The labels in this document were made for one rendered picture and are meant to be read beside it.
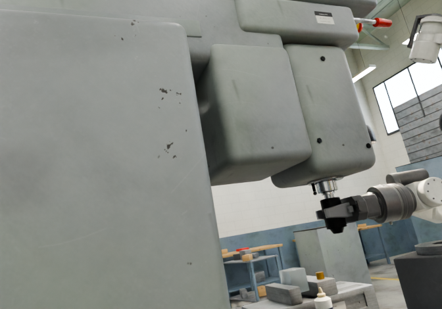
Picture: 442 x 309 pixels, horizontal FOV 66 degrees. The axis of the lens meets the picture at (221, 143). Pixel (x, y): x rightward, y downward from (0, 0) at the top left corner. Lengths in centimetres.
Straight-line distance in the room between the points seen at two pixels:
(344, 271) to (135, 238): 516
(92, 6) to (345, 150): 59
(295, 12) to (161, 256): 63
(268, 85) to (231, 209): 715
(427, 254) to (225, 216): 717
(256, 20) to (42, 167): 54
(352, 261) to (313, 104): 495
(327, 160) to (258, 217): 733
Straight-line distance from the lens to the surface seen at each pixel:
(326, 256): 531
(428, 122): 984
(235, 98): 66
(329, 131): 78
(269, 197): 826
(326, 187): 84
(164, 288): 45
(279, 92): 72
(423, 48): 106
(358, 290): 109
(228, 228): 773
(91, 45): 52
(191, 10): 75
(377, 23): 105
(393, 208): 88
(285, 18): 83
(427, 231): 698
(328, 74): 85
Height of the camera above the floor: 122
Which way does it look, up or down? 15 degrees up
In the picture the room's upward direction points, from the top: 10 degrees counter-clockwise
